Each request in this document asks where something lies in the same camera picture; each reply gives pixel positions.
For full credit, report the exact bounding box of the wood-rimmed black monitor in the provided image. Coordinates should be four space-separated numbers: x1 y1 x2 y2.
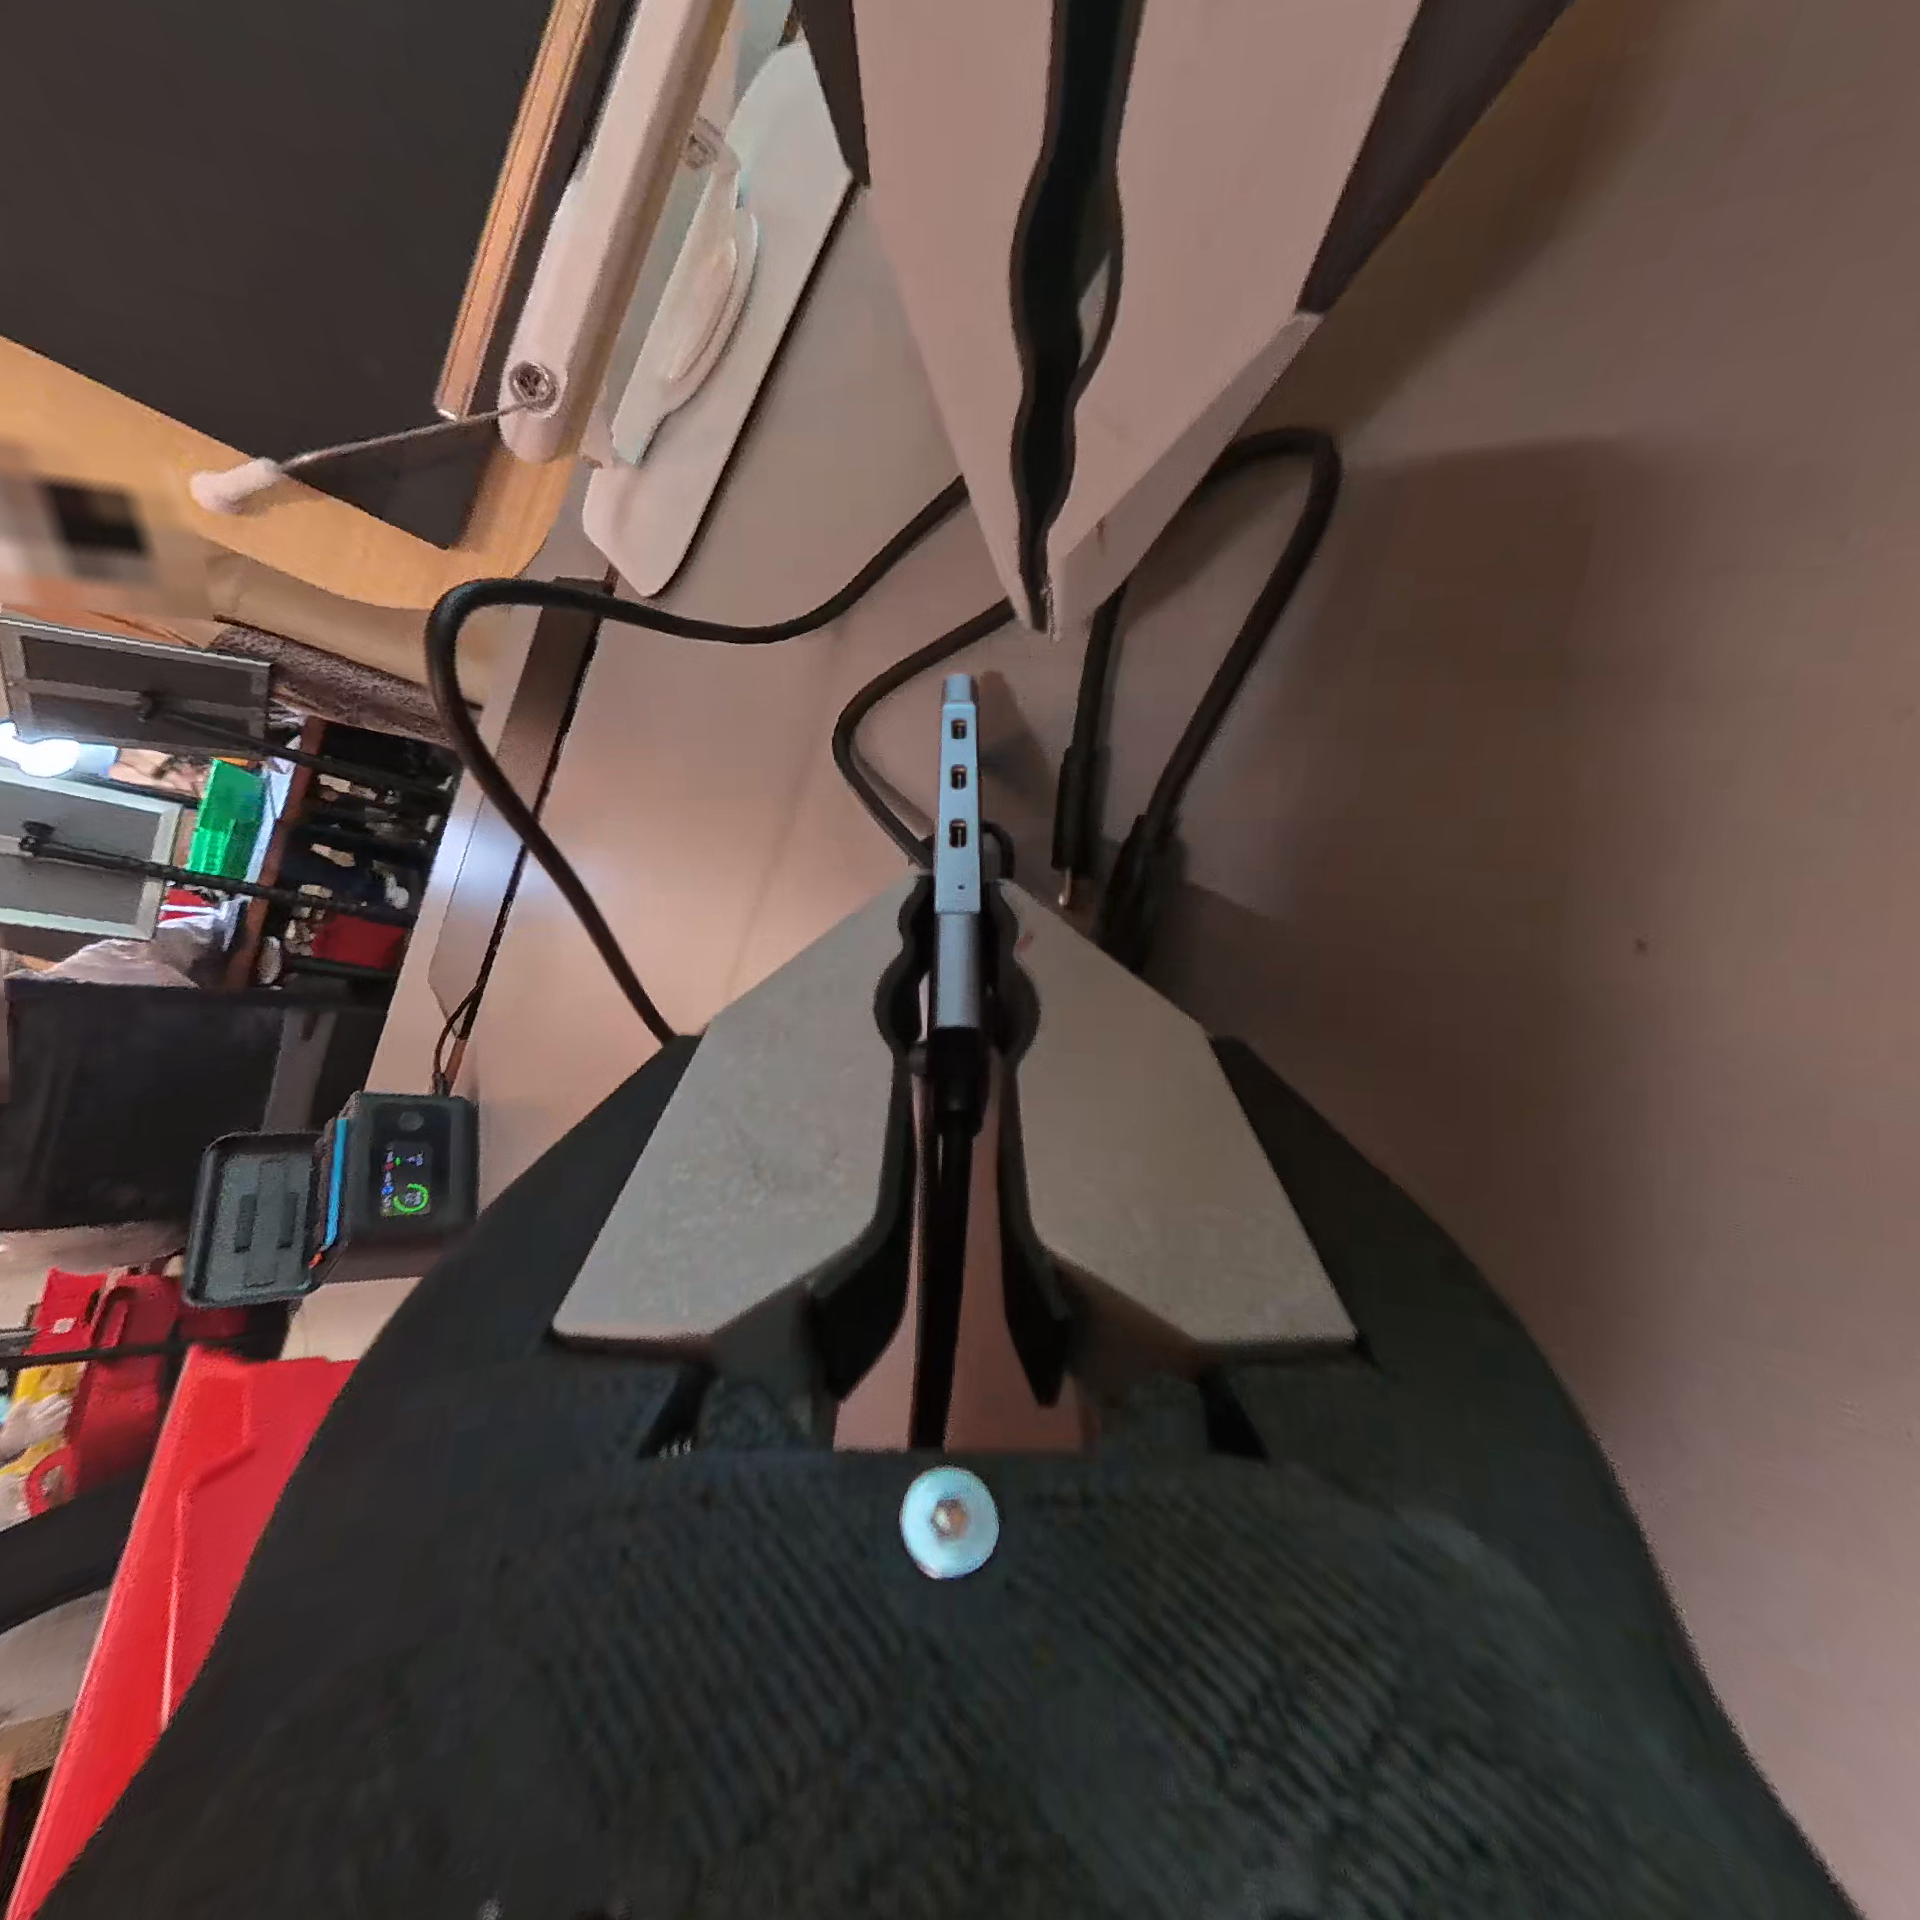
0 0 632 611

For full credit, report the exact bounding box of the grey framed monitor on stand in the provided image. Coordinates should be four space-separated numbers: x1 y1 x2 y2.
0 772 190 941
0 618 280 753

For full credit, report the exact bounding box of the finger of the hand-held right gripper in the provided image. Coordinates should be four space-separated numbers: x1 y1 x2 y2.
848 0 1075 633
1042 0 1429 642

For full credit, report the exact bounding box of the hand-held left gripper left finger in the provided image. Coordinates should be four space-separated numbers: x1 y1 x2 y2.
553 877 924 1405

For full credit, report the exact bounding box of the green plastic bin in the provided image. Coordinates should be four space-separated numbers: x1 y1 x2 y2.
187 757 273 881

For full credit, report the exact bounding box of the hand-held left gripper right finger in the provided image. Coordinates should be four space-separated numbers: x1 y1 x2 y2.
983 882 1361 1409

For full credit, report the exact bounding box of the red plastic bin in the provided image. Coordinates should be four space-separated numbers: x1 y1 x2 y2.
0 1342 363 1920

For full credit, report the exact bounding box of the grey USB hub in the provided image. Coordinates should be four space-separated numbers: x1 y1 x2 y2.
932 674 993 1039

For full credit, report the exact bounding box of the charging case cable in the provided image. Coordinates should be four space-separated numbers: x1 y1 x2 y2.
432 832 531 1104

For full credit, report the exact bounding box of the patterned scarf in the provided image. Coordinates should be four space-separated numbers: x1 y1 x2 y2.
210 626 483 738

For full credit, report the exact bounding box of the thick black braided cable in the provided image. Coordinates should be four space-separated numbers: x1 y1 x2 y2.
425 477 970 1044

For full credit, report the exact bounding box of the black cable with grey plug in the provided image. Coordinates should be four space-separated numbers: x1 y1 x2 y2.
905 1033 996 1452

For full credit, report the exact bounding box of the dark battery charging case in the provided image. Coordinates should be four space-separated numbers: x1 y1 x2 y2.
182 1092 483 1311

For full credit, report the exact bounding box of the red basket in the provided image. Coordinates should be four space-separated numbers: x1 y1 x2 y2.
31 1266 250 1503

